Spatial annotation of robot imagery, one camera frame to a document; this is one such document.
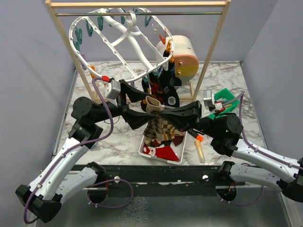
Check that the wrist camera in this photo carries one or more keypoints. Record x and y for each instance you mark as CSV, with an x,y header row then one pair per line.
x,y
113,89
210,104

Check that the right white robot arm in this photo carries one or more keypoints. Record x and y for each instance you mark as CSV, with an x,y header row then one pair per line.
x,y
268,168

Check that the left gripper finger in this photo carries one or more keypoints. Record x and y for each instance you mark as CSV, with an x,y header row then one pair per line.
x,y
133,94
136,119

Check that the white perforated plastic basket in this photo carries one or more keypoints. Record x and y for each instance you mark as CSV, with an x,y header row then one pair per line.
x,y
179,150

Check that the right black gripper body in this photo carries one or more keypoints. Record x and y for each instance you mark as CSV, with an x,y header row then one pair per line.
x,y
199,118

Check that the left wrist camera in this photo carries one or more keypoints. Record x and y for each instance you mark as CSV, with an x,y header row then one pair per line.
x,y
113,89

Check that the yellow translucent tube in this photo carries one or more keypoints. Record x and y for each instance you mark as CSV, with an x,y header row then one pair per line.
x,y
199,151

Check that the cream cylindrical toy drum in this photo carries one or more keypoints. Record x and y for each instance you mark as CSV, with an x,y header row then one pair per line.
x,y
186,61

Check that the red santa sock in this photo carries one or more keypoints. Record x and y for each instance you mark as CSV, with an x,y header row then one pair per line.
x,y
165,152

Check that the black sock with label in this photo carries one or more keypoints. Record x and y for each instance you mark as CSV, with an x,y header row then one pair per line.
x,y
169,83

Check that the beige brown argyle sock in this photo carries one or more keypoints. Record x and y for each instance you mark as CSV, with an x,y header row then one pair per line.
x,y
159,130

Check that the black metal base rail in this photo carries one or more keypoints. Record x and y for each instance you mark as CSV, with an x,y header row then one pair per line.
x,y
146,181

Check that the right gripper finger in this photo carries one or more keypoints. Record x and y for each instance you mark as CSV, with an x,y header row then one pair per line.
x,y
182,122
182,110

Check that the white oval clip hanger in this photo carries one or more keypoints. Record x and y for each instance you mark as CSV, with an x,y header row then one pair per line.
x,y
119,32

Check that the black red yellow argyle sock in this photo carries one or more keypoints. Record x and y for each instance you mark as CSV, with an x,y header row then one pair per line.
x,y
148,85

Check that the wooden clothes rack frame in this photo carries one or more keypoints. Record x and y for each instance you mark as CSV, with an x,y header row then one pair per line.
x,y
52,6

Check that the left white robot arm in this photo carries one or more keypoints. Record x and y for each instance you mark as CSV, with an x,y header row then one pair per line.
x,y
43,197

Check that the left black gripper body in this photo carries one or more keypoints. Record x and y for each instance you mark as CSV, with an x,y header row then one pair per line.
x,y
121,100

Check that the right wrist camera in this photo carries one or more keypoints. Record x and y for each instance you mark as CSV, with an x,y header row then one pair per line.
x,y
210,104

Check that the black orange marker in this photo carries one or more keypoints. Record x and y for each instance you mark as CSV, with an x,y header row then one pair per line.
x,y
196,135

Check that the green plastic bin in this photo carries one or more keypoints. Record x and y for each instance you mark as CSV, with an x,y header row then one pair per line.
x,y
226,95

